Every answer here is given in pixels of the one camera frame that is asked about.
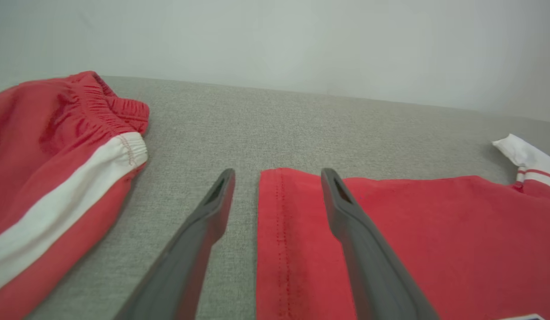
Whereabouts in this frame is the red shorts white stripe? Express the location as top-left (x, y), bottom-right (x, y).
top-left (0, 71), bottom-right (150, 320)

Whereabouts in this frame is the red basketball jersey white trim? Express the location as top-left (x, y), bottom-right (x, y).
top-left (256, 133), bottom-right (550, 320)

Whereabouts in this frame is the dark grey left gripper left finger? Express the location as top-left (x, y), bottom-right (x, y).
top-left (115, 168), bottom-right (236, 320)

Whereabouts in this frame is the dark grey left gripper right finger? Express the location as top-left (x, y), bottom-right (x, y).
top-left (321, 168), bottom-right (440, 320)

